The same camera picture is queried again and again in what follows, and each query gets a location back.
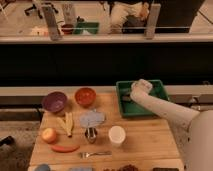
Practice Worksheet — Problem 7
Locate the black object on floor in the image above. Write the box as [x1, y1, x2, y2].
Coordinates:
[0, 136, 15, 147]

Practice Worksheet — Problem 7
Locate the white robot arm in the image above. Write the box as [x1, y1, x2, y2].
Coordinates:
[126, 79, 213, 171]

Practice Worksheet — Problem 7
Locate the silver fork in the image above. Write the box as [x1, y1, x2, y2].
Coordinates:
[78, 151, 112, 158]

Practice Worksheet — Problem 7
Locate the yellow corn cob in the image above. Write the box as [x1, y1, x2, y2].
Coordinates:
[57, 113, 73, 137]

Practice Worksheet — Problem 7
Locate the red yellow apple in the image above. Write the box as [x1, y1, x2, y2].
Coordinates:
[41, 128, 57, 143]

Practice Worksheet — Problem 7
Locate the wooden cutting board table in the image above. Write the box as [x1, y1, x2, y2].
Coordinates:
[28, 93, 184, 171]

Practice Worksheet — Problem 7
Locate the green plastic tray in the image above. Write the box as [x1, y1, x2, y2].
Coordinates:
[116, 80, 169, 118]

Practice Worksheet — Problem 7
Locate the blue round object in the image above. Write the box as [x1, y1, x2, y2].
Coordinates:
[34, 164, 51, 171]

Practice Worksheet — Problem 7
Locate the person behind glass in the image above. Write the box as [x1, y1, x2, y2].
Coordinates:
[108, 0, 152, 34]

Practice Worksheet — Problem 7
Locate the red bowl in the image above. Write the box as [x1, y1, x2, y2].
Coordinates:
[75, 87, 96, 107]

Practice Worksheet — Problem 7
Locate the dark red berries pile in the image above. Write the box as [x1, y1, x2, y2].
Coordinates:
[118, 164, 139, 171]

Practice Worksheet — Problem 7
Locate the purple bowl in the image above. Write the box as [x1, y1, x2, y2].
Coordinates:
[42, 91, 68, 113]

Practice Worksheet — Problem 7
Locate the light blue cloth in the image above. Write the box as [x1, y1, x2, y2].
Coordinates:
[79, 111, 105, 128]

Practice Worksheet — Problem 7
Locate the white plastic cup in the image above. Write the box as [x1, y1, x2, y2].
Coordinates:
[108, 126, 126, 147]

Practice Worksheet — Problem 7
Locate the small metal cup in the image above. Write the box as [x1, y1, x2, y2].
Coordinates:
[85, 127, 97, 144]

